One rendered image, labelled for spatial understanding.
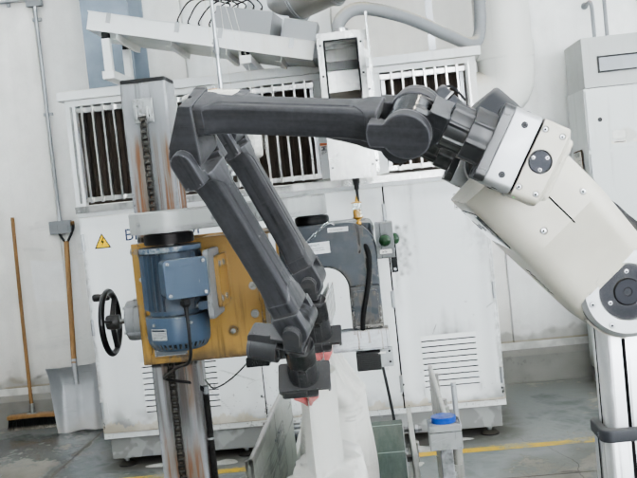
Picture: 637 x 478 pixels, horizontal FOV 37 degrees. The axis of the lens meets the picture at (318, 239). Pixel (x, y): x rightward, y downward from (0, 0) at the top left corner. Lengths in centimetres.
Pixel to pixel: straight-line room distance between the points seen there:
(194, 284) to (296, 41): 278
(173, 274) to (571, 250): 94
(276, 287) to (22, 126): 526
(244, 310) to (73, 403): 425
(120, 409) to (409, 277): 174
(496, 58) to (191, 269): 357
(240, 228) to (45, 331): 528
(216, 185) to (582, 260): 63
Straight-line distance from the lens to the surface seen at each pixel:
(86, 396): 658
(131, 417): 544
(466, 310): 518
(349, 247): 239
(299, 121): 150
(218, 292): 230
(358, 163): 461
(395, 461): 370
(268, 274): 169
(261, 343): 180
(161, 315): 228
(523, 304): 654
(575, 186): 160
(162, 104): 251
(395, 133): 143
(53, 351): 688
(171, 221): 223
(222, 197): 162
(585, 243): 164
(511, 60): 550
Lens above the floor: 143
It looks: 3 degrees down
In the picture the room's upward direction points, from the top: 6 degrees counter-clockwise
